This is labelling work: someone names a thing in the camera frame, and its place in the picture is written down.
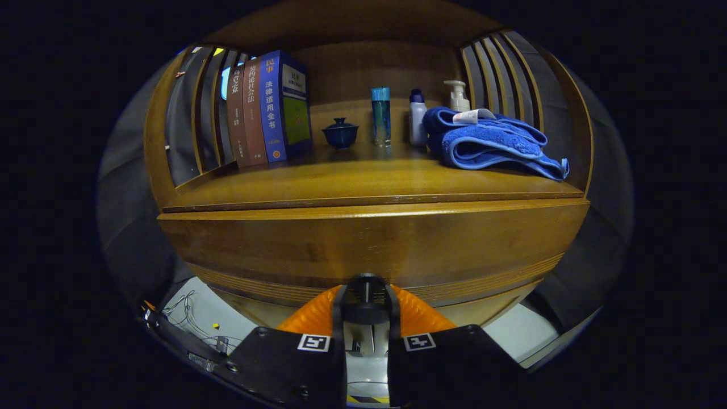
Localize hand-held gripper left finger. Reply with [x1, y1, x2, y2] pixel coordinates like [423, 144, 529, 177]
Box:
[219, 284, 348, 409]

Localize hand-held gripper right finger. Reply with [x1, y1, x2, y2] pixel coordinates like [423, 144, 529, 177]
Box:
[386, 284, 529, 409]

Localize wooden drawer with black knob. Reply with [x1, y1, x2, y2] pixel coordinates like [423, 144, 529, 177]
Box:
[158, 199, 591, 325]

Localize wooden cabinet door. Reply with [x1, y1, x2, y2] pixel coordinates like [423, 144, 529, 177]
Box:
[211, 282, 310, 330]
[432, 279, 540, 327]

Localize wooden countertop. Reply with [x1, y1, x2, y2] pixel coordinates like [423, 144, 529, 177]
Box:
[162, 141, 586, 214]

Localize wooden cabinet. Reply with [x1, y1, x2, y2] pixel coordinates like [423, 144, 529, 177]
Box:
[142, 3, 595, 330]

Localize dark blue lidded teacup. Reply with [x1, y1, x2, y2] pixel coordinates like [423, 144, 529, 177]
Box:
[321, 118, 360, 149]

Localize white bottle with blue cap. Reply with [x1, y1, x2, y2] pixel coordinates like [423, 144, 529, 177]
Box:
[409, 89, 428, 147]

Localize blue folded towel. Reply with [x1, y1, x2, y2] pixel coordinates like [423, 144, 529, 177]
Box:
[422, 106, 570, 181]

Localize teal glass bottle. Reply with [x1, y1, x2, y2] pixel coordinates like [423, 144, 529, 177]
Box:
[371, 87, 392, 147]

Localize thick blue book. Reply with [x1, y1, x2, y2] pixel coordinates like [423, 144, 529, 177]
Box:
[259, 50, 313, 164]

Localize dark brown book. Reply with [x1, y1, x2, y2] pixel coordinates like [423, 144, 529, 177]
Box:
[226, 80, 254, 168]

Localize reddish brown book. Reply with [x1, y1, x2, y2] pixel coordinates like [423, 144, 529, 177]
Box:
[242, 60, 269, 166]

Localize white pump bottle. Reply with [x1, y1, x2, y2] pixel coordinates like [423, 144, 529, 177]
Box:
[444, 80, 471, 112]

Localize white cables on floor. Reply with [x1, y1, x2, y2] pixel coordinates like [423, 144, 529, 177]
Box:
[162, 290, 229, 350]

